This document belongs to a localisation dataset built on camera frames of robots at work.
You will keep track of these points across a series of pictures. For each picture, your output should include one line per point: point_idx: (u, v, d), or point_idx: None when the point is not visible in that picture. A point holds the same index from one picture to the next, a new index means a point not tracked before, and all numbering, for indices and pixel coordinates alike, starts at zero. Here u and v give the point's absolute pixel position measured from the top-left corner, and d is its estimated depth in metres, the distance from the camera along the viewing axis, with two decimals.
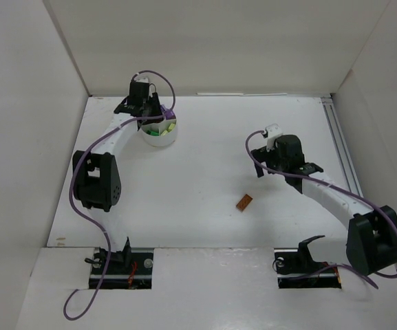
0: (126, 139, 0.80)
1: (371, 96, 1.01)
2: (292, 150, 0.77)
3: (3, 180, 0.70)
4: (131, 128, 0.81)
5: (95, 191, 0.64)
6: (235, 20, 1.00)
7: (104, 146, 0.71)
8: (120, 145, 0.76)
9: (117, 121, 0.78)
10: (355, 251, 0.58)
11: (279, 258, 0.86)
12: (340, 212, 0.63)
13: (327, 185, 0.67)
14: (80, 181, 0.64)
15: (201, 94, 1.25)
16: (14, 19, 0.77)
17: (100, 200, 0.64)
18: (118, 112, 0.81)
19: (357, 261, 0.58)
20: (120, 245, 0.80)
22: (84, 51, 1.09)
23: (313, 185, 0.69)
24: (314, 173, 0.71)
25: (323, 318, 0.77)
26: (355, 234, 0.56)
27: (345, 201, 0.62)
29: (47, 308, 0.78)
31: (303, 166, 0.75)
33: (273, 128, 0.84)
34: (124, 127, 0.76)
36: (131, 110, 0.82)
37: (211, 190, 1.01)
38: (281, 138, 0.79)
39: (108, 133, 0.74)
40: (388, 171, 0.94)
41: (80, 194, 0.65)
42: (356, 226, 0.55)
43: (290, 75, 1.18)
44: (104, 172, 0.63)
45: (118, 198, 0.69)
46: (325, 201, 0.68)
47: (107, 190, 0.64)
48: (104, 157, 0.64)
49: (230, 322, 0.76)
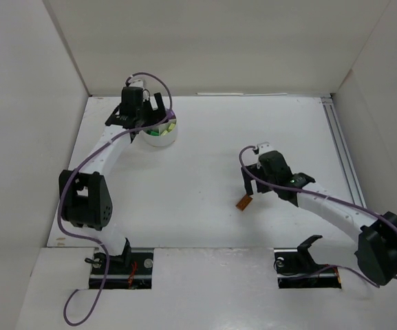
0: (119, 152, 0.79)
1: (371, 97, 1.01)
2: (278, 165, 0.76)
3: (3, 180, 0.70)
4: (124, 141, 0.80)
5: (84, 212, 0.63)
6: (235, 20, 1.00)
7: (94, 165, 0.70)
8: (112, 160, 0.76)
9: (106, 135, 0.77)
10: (369, 262, 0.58)
11: (279, 258, 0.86)
12: (344, 225, 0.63)
13: (325, 198, 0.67)
14: (68, 203, 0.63)
15: (201, 94, 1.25)
16: (14, 18, 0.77)
17: (89, 221, 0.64)
18: (110, 124, 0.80)
19: (371, 271, 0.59)
20: (120, 250, 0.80)
22: (84, 51, 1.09)
23: (310, 199, 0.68)
24: (306, 185, 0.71)
25: (323, 317, 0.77)
26: (367, 247, 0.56)
27: (349, 214, 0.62)
29: (47, 307, 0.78)
31: (293, 177, 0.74)
33: (265, 146, 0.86)
34: (114, 142, 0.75)
36: (124, 122, 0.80)
37: (211, 190, 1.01)
38: (263, 155, 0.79)
39: (98, 149, 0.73)
40: (387, 172, 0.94)
41: (69, 217, 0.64)
42: (367, 240, 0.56)
43: (290, 75, 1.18)
44: (93, 192, 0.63)
45: (109, 219, 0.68)
46: (325, 213, 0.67)
47: (96, 211, 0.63)
48: (92, 177, 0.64)
49: (230, 322, 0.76)
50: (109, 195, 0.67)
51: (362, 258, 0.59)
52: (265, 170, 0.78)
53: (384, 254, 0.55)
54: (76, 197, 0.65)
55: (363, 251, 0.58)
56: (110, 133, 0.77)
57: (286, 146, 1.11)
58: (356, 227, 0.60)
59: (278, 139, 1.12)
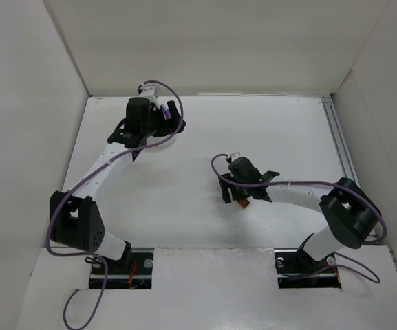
0: (119, 172, 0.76)
1: (371, 96, 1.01)
2: (245, 169, 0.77)
3: (3, 180, 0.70)
4: (124, 161, 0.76)
5: (73, 237, 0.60)
6: (235, 20, 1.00)
7: (88, 188, 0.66)
8: (109, 181, 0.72)
9: (107, 155, 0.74)
10: (339, 230, 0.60)
11: (279, 258, 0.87)
12: (310, 203, 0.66)
13: (288, 183, 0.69)
14: (58, 226, 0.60)
15: (201, 94, 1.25)
16: (14, 19, 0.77)
17: (78, 247, 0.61)
18: (112, 141, 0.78)
19: (346, 239, 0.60)
20: (118, 254, 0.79)
22: (83, 51, 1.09)
23: (276, 190, 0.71)
24: (274, 179, 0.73)
25: (322, 317, 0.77)
26: (330, 214, 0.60)
27: (309, 190, 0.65)
29: (48, 307, 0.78)
31: (261, 177, 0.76)
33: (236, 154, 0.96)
34: (113, 163, 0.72)
36: (126, 140, 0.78)
37: (211, 190, 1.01)
38: (230, 163, 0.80)
39: (95, 170, 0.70)
40: (387, 172, 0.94)
41: (57, 239, 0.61)
42: (327, 206, 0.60)
43: (290, 75, 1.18)
44: (83, 218, 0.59)
45: (98, 246, 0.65)
46: (293, 199, 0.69)
47: (86, 238, 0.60)
48: (84, 201, 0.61)
49: (230, 322, 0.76)
50: (100, 221, 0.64)
51: (333, 229, 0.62)
52: (236, 176, 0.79)
53: (345, 215, 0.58)
54: (66, 219, 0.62)
55: (331, 221, 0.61)
56: (110, 152, 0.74)
57: (286, 146, 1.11)
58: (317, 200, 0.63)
59: (278, 139, 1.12)
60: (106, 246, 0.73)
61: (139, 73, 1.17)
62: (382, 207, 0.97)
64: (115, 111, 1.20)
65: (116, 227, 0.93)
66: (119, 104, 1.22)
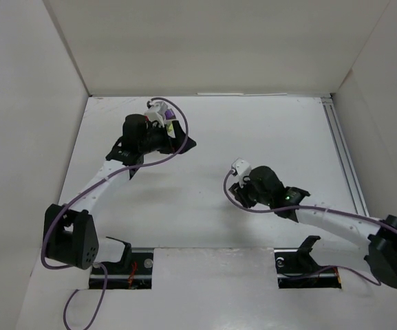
0: (115, 190, 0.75)
1: (371, 97, 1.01)
2: (272, 183, 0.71)
3: (4, 181, 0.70)
4: (122, 179, 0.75)
5: (66, 252, 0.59)
6: (235, 20, 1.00)
7: (84, 202, 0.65)
8: (106, 197, 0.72)
9: (105, 170, 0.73)
10: (382, 269, 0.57)
11: (279, 258, 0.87)
12: (350, 237, 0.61)
13: (325, 211, 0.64)
14: (51, 240, 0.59)
15: (201, 94, 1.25)
16: (14, 20, 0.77)
17: (69, 262, 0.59)
18: (110, 158, 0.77)
19: (386, 278, 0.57)
20: (117, 256, 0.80)
22: (83, 50, 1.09)
23: (310, 214, 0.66)
24: (303, 201, 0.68)
25: (323, 317, 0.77)
26: (378, 256, 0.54)
27: (352, 224, 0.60)
29: (48, 306, 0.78)
31: (288, 193, 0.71)
33: (240, 163, 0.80)
34: (111, 179, 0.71)
36: (124, 158, 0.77)
37: (211, 190, 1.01)
38: (253, 174, 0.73)
39: (92, 185, 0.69)
40: (387, 174, 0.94)
41: (49, 254, 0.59)
42: (377, 249, 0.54)
43: (290, 75, 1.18)
44: (77, 233, 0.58)
45: (91, 261, 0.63)
46: (327, 226, 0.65)
47: (79, 255, 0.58)
48: (81, 214, 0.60)
49: (230, 322, 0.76)
50: (94, 237, 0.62)
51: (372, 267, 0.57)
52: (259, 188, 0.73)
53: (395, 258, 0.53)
54: (59, 234, 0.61)
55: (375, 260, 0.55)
56: (108, 168, 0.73)
57: (286, 146, 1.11)
58: (362, 238, 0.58)
59: (278, 140, 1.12)
60: (104, 249, 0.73)
61: (139, 73, 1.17)
62: (382, 207, 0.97)
64: (115, 111, 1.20)
65: (117, 227, 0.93)
66: (118, 104, 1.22)
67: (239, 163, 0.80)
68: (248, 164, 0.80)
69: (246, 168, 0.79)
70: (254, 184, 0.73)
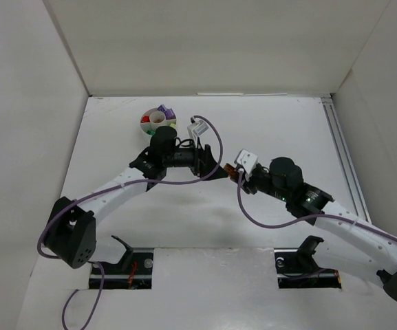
0: (130, 197, 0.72)
1: (371, 97, 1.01)
2: (295, 181, 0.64)
3: (4, 181, 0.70)
4: (138, 188, 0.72)
5: (62, 246, 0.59)
6: (235, 20, 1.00)
7: (94, 202, 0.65)
8: (117, 203, 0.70)
9: (124, 177, 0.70)
10: None
11: (279, 258, 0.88)
12: (373, 254, 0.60)
13: (353, 225, 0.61)
14: (53, 229, 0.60)
15: (201, 94, 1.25)
16: (14, 20, 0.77)
17: (63, 256, 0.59)
18: (133, 166, 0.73)
19: None
20: (115, 258, 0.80)
22: (83, 50, 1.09)
23: (334, 225, 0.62)
24: (327, 207, 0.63)
25: (322, 318, 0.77)
26: None
27: (381, 244, 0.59)
29: (48, 306, 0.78)
31: (309, 194, 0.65)
33: (247, 157, 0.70)
34: (126, 186, 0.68)
36: (146, 169, 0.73)
37: (211, 190, 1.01)
38: (274, 170, 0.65)
39: (106, 187, 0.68)
40: (387, 174, 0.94)
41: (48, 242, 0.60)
42: None
43: (290, 75, 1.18)
44: (77, 232, 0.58)
45: (83, 262, 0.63)
46: (348, 238, 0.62)
47: (71, 254, 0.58)
48: (86, 214, 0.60)
49: (230, 322, 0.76)
50: (93, 238, 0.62)
51: (389, 287, 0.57)
52: (277, 183, 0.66)
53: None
54: (62, 225, 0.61)
55: None
56: (128, 176, 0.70)
57: (285, 146, 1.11)
58: (391, 260, 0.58)
59: (278, 140, 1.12)
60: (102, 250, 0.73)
61: (139, 73, 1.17)
62: (382, 207, 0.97)
64: (115, 111, 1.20)
65: (117, 227, 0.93)
66: (118, 104, 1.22)
67: (244, 157, 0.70)
68: (254, 158, 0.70)
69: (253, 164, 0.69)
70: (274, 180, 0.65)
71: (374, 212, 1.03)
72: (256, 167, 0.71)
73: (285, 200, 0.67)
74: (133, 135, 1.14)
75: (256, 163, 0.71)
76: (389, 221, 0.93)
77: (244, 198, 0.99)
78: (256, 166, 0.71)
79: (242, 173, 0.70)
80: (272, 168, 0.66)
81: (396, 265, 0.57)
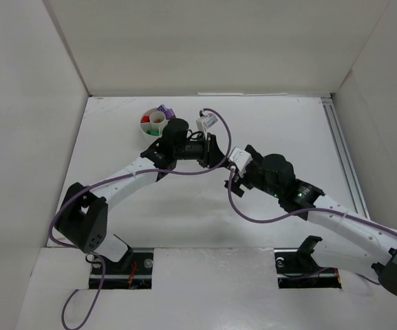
0: (140, 185, 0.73)
1: (371, 97, 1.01)
2: (287, 177, 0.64)
3: (3, 181, 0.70)
4: (148, 178, 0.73)
5: (76, 229, 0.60)
6: (235, 20, 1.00)
7: (106, 189, 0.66)
8: (129, 190, 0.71)
9: (135, 166, 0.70)
10: (391, 280, 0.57)
11: (279, 258, 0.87)
12: (365, 245, 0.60)
13: (343, 216, 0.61)
14: (65, 215, 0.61)
15: (201, 94, 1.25)
16: (14, 21, 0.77)
17: (76, 240, 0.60)
18: (144, 156, 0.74)
19: (393, 289, 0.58)
20: (116, 258, 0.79)
22: (84, 51, 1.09)
23: (325, 218, 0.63)
24: (317, 201, 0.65)
25: (321, 318, 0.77)
26: (395, 270, 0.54)
27: (372, 235, 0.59)
29: (47, 306, 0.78)
31: (301, 189, 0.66)
33: (238, 155, 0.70)
34: (137, 175, 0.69)
36: (157, 159, 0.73)
37: (211, 190, 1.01)
38: (267, 165, 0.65)
39: (117, 175, 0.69)
40: (387, 174, 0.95)
41: (60, 227, 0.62)
42: None
43: (290, 75, 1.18)
44: (89, 216, 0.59)
45: (94, 248, 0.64)
46: (340, 231, 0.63)
47: (84, 237, 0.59)
48: (98, 201, 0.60)
49: (230, 322, 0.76)
50: (104, 225, 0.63)
51: (383, 278, 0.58)
52: (270, 179, 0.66)
53: None
54: (75, 211, 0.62)
55: (389, 273, 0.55)
56: (138, 165, 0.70)
57: (285, 146, 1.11)
58: (382, 251, 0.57)
59: (277, 140, 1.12)
60: (109, 245, 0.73)
61: (140, 73, 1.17)
62: (382, 207, 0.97)
64: (115, 111, 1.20)
65: (117, 227, 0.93)
66: (118, 104, 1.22)
67: (237, 155, 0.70)
68: (247, 155, 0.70)
69: (246, 161, 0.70)
70: (267, 175, 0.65)
71: (374, 211, 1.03)
72: (250, 163, 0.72)
73: (277, 196, 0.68)
74: (133, 135, 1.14)
75: (250, 160, 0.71)
76: (389, 221, 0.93)
77: (244, 200, 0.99)
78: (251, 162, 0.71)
79: (235, 170, 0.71)
80: (263, 164, 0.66)
81: (387, 254, 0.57)
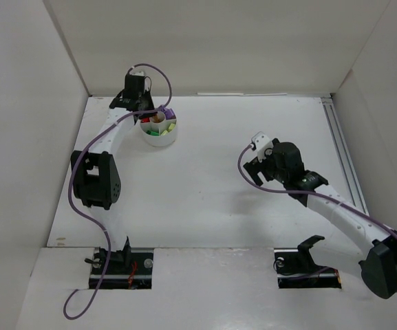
0: (124, 134, 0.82)
1: (371, 96, 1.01)
2: (292, 161, 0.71)
3: (3, 181, 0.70)
4: (127, 125, 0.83)
5: (95, 188, 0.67)
6: (235, 20, 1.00)
7: (102, 145, 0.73)
8: (117, 140, 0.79)
9: (112, 117, 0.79)
10: (371, 273, 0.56)
11: (279, 258, 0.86)
12: (353, 235, 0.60)
13: (338, 204, 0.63)
14: (79, 180, 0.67)
15: (201, 94, 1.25)
16: (14, 21, 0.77)
17: (100, 198, 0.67)
18: (113, 106, 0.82)
19: (374, 284, 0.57)
20: (121, 245, 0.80)
22: (84, 50, 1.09)
23: (321, 203, 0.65)
24: (318, 188, 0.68)
25: (321, 318, 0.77)
26: (375, 260, 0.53)
27: (360, 225, 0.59)
29: (47, 307, 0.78)
31: (305, 176, 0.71)
33: (260, 137, 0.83)
34: (120, 124, 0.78)
36: (127, 104, 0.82)
37: (210, 190, 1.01)
38: (278, 148, 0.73)
39: (104, 130, 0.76)
40: (387, 174, 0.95)
41: (80, 194, 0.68)
42: (378, 256, 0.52)
43: (290, 74, 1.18)
44: (104, 171, 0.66)
45: (118, 195, 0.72)
46: (335, 218, 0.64)
47: (107, 188, 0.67)
48: (102, 156, 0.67)
49: (230, 322, 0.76)
50: (118, 173, 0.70)
51: (366, 270, 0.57)
52: (279, 161, 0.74)
53: (390, 269, 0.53)
54: (85, 175, 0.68)
55: (370, 264, 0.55)
56: (115, 115, 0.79)
57: None
58: (366, 240, 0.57)
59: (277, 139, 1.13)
60: (113, 221, 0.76)
61: None
62: (382, 207, 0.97)
64: None
65: None
66: None
67: (259, 138, 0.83)
68: (267, 140, 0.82)
69: (264, 146, 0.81)
70: (276, 157, 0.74)
71: (375, 212, 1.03)
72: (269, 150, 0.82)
73: (284, 179, 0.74)
74: (133, 135, 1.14)
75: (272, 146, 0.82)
76: (389, 222, 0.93)
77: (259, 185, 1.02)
78: (270, 148, 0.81)
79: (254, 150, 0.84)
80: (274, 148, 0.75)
81: (370, 245, 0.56)
